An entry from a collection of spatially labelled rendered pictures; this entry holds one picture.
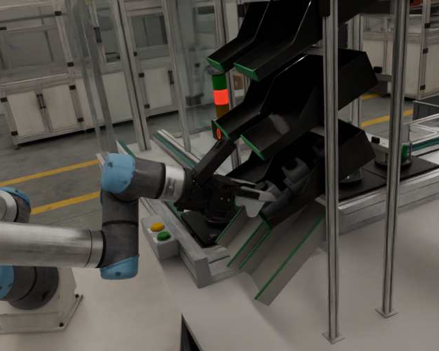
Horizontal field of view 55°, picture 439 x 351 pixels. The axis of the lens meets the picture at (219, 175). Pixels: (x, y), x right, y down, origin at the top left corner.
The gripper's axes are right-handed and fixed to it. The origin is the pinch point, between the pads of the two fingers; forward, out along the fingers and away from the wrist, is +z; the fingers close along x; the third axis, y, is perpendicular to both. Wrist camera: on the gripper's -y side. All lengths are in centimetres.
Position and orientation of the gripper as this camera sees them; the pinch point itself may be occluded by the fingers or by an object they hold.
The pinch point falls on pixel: (266, 191)
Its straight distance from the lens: 95.3
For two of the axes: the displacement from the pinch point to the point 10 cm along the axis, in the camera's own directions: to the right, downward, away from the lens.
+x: 3.4, 2.8, -9.0
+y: -2.8, 9.4, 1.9
